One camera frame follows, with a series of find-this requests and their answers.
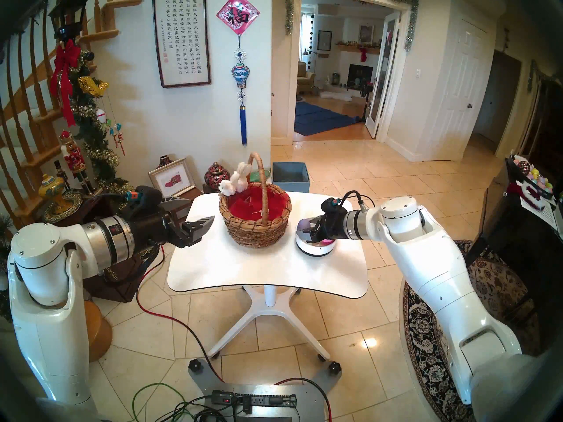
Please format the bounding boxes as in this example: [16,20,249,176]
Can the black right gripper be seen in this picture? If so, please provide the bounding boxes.
[296,209,349,245]

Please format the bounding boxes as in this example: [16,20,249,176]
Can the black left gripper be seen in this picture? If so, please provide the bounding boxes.
[129,196,215,253]

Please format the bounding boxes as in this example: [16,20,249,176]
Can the red mesh basket lining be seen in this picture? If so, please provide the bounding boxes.
[227,184,290,222]

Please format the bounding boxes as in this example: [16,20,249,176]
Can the white bowl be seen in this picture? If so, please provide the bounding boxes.
[294,217,338,257]

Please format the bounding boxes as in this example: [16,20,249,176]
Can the white framed picture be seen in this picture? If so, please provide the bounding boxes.
[147,158,196,197]

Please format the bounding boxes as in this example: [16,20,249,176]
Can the red cloisonne jar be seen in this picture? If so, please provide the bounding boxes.
[204,162,230,192]

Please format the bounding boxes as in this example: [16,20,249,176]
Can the white plush bunny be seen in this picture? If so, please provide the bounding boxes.
[219,162,252,196]

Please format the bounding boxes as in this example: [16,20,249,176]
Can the blue box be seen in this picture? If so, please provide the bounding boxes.
[271,162,311,193]

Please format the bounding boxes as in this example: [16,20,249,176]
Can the blue floor rug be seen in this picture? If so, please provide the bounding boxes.
[293,101,359,137]

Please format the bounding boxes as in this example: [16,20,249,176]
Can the ornate brass round tray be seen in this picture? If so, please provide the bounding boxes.
[42,193,84,224]

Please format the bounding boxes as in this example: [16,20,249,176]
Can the green christmas garland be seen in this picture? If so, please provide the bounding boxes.
[68,50,135,197]

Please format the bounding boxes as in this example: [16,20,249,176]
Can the red nutcracker figure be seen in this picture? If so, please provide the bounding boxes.
[59,130,95,194]

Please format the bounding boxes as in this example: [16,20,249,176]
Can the small black nutcracker figure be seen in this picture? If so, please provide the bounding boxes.
[53,160,71,191]

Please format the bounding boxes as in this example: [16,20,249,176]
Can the yellow ornate vase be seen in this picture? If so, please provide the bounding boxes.
[38,174,73,213]

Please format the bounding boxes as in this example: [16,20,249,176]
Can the round wooden stool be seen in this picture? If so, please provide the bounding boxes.
[84,300,113,363]

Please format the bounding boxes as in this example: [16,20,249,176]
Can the blue tassel vase ornament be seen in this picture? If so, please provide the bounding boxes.
[231,35,251,146]

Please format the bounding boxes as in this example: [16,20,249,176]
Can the black floor fan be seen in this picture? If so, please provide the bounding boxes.
[360,83,374,120]

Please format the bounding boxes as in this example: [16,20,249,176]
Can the yellow armchair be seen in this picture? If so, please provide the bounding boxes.
[297,62,316,94]

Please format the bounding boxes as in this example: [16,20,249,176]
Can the patterned oriental rug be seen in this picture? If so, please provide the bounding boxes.
[398,240,541,422]

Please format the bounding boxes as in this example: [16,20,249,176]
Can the gold foil ornament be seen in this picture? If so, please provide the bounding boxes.
[78,76,109,98]

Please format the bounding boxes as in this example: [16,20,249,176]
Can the black fireplace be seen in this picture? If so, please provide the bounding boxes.
[347,64,373,88]

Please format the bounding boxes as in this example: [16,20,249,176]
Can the glass french door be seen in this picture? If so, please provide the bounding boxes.
[364,11,402,139]

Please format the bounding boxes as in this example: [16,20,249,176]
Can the black power strip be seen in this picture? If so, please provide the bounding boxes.
[211,390,297,408]

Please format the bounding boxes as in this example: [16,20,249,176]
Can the framed calligraphy scroll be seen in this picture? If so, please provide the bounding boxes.
[152,0,212,88]

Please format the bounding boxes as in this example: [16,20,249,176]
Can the red ribbon bow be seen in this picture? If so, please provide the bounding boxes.
[48,39,82,127]

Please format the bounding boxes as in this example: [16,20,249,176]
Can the wooden staircase railing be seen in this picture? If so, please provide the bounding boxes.
[0,0,143,233]

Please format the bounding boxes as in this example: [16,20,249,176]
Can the white panel door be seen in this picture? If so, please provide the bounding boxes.
[424,17,489,162]

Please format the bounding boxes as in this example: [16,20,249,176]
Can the red diamond fu decoration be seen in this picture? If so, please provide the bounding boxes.
[216,0,260,36]

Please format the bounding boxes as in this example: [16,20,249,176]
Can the silver green tinsel garland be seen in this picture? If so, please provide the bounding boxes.
[285,0,419,52]

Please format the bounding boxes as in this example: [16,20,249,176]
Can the black lantern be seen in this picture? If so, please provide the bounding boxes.
[48,0,91,41]

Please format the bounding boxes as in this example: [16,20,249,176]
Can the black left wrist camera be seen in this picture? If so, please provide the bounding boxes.
[124,186,163,213]

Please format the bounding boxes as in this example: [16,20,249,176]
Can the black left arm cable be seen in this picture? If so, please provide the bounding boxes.
[99,244,166,285]

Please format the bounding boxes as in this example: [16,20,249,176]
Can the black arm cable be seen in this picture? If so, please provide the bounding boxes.
[343,190,374,213]
[99,244,166,285]

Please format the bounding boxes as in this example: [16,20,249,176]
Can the wicker basket with handle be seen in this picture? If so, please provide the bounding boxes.
[219,152,292,249]

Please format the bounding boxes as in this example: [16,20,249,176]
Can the white pedestal table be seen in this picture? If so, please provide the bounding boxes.
[167,192,369,362]

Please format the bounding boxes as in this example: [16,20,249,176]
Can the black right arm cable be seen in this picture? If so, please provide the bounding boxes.
[343,190,374,213]

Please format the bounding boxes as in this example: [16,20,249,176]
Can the red cable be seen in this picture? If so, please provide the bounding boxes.
[135,245,333,422]

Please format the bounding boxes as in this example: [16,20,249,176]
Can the green cable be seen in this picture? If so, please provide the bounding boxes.
[132,383,187,422]

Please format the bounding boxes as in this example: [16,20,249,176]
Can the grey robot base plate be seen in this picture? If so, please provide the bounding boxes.
[188,359,343,422]

